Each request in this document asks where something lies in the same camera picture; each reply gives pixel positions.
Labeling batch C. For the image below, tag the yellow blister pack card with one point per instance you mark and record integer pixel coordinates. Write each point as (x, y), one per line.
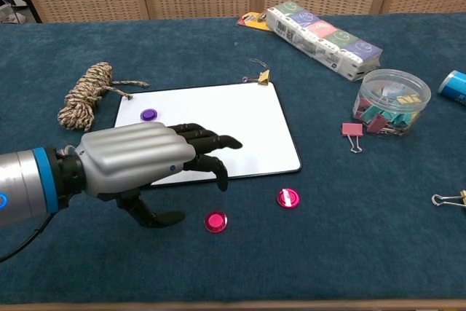
(251, 21)

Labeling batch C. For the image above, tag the dark blue table mat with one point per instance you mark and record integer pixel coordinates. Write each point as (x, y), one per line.
(218, 271)

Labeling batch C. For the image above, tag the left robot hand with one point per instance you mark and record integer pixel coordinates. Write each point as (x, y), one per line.
(134, 154)

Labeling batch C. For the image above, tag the purple round magnet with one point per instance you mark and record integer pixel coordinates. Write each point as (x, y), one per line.
(149, 114)

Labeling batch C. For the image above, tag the blue cylindrical tube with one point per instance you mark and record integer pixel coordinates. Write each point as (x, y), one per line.
(455, 87)

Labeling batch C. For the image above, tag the small yellow binder clip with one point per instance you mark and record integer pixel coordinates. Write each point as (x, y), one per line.
(264, 77)

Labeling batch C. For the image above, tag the clear jar of binder clips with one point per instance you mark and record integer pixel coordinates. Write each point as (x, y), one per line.
(393, 96)

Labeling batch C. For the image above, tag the red round magnet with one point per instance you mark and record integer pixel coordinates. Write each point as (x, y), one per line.
(215, 221)
(288, 198)

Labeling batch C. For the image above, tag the white magnetic board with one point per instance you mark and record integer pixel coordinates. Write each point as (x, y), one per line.
(236, 114)

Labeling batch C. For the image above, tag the large yellow binder clip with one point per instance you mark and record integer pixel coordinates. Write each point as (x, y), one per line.
(463, 200)

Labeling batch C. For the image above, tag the multicolour tissue pack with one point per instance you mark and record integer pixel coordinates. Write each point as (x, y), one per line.
(320, 41)

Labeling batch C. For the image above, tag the pink binder clip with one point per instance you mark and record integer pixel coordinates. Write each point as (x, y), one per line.
(352, 129)

